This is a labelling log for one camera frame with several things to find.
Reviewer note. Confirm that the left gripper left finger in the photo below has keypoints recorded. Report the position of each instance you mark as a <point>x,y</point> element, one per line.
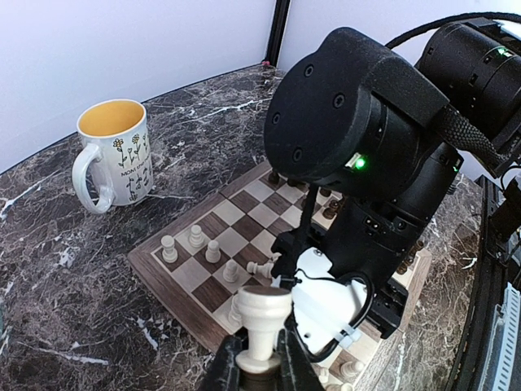
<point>224,373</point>

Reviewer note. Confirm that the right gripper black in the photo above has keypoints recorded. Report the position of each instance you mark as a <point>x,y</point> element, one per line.
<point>373,238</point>

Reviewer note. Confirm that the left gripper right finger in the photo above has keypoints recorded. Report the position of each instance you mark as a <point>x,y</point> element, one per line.
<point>296,372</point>

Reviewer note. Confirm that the white chess pawn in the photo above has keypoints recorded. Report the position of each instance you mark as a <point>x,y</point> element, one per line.
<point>263,311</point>

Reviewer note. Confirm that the white chess rook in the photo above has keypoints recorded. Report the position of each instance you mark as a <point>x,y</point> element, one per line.
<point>169,251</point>

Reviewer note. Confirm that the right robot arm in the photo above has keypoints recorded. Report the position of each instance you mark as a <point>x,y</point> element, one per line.
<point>379,141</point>

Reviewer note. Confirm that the yellow inside patterned mug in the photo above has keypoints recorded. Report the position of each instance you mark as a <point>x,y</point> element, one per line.
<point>114,167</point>

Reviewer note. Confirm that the black frame post right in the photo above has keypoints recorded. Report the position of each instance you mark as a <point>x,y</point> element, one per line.
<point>277,30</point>

